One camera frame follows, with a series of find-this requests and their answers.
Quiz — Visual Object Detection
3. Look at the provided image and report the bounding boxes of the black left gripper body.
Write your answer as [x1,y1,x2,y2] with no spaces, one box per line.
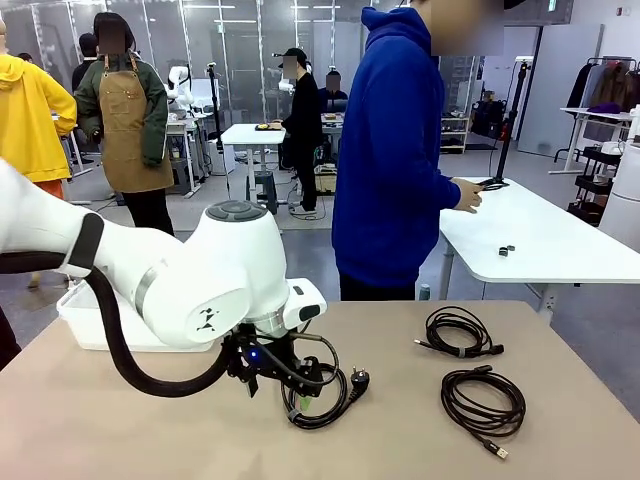
[227,325,302,386]

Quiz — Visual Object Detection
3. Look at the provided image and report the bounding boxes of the black power cable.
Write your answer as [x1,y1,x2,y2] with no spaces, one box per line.
[279,362,372,431]

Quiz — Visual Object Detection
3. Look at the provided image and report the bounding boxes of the black USB cable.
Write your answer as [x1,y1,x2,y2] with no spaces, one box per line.
[413,305,506,361]
[440,364,527,461]

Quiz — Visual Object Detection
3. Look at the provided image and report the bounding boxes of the person's right forearm blue sleeve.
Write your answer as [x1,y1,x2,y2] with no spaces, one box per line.
[427,164,464,211]

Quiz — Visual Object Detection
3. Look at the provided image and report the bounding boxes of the person's right hand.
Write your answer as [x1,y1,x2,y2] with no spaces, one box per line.
[455,178,484,215]

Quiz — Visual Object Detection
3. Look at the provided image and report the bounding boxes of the black stool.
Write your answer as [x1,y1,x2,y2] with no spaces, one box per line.
[253,169,279,215]

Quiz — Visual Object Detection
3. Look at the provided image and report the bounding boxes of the clear plastic storage box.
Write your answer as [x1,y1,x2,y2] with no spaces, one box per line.
[56,278,216,354]

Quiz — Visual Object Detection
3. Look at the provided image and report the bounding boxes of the person in blue hoodie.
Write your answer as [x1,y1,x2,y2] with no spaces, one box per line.
[331,0,505,302]

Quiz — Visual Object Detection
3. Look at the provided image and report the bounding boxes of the white standing desk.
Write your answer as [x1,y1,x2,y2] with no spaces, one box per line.
[219,123,301,201]

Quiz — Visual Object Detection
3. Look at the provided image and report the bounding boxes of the person in black cap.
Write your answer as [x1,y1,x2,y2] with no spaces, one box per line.
[276,47,326,217]

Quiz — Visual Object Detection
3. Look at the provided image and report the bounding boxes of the person in brown apron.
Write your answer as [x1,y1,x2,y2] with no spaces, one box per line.
[73,12,176,237]

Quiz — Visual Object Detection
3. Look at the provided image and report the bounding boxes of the seated person dark clothes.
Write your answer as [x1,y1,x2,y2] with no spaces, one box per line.
[318,69,350,115]

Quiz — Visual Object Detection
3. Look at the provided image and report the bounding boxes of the large white table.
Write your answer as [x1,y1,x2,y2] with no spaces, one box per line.
[438,176,640,314]

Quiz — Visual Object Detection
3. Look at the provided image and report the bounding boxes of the metal storage shelf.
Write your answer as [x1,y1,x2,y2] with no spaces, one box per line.
[439,54,472,155]

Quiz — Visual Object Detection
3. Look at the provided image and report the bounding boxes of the black bags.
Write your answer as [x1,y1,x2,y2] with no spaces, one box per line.
[471,88,512,140]

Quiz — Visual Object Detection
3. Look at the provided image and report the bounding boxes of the tall black tripod stand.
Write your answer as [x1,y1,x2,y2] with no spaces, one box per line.
[477,58,532,194]

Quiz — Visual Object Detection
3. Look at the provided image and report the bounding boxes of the dark-haired person in black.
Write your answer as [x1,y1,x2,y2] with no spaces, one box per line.
[71,32,101,94]

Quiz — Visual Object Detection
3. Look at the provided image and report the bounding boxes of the person in yellow hoodie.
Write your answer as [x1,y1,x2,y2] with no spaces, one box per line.
[0,14,79,201]

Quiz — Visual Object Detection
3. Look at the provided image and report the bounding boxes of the black utility cart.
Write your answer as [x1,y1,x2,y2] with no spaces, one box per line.
[567,144,624,227]

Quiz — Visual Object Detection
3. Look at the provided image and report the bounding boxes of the white desk with purple cloth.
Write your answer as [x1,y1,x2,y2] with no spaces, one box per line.
[548,102,640,176]

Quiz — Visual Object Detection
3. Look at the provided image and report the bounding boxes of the clothes rack with garments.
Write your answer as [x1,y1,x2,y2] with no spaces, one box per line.
[564,55,640,114]

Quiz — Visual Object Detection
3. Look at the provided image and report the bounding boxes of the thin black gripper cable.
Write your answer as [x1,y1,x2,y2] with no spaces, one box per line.
[257,332,347,389]

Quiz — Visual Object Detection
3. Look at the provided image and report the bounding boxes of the black left arm hose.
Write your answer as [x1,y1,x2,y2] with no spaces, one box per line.
[0,252,236,400]

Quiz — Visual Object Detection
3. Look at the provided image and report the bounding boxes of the black camera tripod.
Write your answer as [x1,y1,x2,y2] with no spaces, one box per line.
[206,62,225,151]

